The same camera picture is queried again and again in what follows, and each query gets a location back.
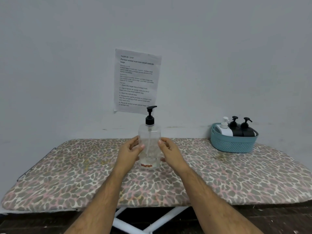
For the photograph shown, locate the person's right hand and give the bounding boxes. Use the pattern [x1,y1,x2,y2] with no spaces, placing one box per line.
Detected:
[158,137,192,177]

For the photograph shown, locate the person's left hand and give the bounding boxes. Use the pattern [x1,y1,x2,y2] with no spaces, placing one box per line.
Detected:
[116,136,145,178]

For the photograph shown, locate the transparent bottle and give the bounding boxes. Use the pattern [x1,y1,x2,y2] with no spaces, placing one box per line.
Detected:
[138,123,162,168]

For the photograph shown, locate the black pump with long tube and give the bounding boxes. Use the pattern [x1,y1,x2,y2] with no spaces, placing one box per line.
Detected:
[145,105,158,161]

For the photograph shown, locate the white square soap dispenser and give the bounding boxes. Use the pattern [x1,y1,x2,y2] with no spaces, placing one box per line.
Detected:
[215,124,234,137]

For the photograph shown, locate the person's left forearm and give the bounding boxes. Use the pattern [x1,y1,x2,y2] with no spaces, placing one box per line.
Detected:
[63,169,126,234]

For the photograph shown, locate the person's right forearm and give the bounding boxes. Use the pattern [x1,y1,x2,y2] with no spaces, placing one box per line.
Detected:
[180,168,265,234]

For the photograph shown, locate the teal plastic basket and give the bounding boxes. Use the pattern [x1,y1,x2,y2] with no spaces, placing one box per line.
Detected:
[210,122,259,154]

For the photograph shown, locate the white ironing board legs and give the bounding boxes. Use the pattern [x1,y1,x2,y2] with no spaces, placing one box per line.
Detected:
[112,206,190,234]

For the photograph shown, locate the leopard print ironing board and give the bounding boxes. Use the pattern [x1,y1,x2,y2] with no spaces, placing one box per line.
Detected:
[1,138,312,213]

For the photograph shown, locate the printed paper sheet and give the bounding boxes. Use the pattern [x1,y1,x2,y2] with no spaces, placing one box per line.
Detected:
[114,48,162,114]

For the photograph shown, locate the metal wire iron rest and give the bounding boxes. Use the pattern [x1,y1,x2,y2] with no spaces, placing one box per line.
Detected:
[17,147,57,182]

